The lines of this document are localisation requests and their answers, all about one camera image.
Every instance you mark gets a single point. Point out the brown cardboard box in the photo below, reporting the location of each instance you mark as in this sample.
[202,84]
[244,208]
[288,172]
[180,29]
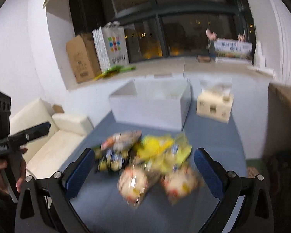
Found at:
[81,60]

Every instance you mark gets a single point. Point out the dark snack packet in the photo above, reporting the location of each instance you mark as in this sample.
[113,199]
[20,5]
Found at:
[116,155]

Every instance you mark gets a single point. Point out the yellow snack packet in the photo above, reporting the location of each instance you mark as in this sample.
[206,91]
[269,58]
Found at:
[157,150]

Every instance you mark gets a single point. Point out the printed gift box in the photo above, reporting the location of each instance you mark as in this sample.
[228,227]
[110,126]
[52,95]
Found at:
[232,49]

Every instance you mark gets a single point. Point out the flat brown box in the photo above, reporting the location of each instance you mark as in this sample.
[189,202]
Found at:
[205,58]

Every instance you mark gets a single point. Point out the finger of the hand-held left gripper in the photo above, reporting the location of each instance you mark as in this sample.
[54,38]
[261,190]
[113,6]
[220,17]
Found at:
[37,129]

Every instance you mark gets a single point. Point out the green plastic wrapper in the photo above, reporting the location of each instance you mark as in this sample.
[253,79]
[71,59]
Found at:
[116,69]

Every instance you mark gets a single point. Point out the cream tissue pack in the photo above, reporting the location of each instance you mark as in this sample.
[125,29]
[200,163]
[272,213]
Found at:
[214,104]

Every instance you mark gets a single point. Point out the wooden desk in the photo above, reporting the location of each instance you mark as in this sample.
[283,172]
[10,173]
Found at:
[285,97]

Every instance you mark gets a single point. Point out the white orange snack packet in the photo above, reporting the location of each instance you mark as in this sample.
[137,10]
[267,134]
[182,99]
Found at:
[135,184]
[180,184]

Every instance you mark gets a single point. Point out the dark window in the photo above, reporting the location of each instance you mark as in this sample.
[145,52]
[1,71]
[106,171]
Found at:
[179,17]

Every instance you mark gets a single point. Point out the white shopping bag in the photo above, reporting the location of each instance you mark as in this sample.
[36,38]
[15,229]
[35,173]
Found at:
[112,48]

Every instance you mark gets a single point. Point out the cream sofa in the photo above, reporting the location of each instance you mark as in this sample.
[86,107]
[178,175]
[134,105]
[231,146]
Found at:
[55,140]

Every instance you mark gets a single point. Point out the white box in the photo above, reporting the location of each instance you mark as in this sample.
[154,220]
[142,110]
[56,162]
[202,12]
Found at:
[148,106]

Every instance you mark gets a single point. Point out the person's left forearm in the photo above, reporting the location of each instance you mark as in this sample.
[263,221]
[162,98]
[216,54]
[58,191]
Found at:
[1,213]

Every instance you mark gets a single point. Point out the white plastic bottle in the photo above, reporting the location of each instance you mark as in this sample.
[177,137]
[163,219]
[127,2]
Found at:
[259,54]

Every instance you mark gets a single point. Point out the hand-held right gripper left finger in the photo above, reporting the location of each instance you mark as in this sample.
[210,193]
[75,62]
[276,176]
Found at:
[81,172]

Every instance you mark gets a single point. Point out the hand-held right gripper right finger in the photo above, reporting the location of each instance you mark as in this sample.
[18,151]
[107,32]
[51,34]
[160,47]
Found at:
[208,174]

